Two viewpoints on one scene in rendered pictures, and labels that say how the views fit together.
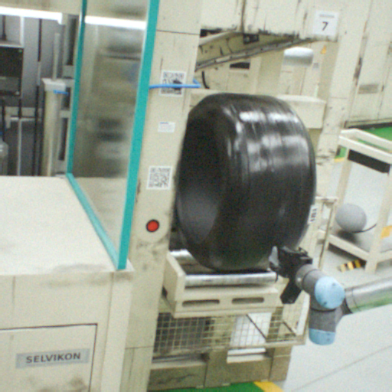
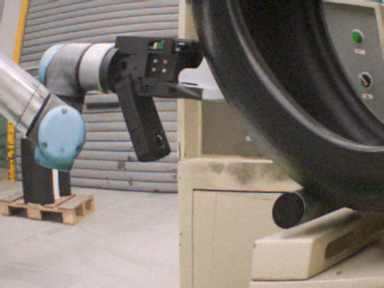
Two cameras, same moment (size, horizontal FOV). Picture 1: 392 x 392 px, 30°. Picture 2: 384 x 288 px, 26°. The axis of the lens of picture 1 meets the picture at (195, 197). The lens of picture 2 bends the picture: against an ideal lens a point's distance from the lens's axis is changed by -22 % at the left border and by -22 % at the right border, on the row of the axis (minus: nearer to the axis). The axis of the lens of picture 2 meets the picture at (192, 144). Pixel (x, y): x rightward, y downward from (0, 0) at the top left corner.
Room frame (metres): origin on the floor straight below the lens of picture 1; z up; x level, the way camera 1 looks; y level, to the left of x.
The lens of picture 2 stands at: (3.08, -1.00, 1.04)
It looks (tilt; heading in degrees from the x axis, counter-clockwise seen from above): 3 degrees down; 147
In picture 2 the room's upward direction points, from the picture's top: straight up
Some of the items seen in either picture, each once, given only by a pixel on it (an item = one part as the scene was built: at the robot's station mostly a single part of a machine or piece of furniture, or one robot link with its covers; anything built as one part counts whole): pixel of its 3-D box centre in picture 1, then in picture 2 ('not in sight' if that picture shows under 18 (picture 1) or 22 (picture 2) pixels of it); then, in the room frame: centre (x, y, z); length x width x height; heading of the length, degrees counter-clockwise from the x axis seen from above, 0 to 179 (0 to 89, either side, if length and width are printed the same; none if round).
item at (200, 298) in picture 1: (223, 295); (335, 237); (2.13, -0.14, 0.83); 0.36 x 0.09 x 0.06; 113
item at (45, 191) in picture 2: not in sight; (43, 171); (-4.32, 2.28, 0.38); 1.20 x 0.80 x 0.76; 143
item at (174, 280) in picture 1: (161, 259); not in sight; (2.19, 0.08, 0.90); 0.40 x 0.03 x 0.10; 23
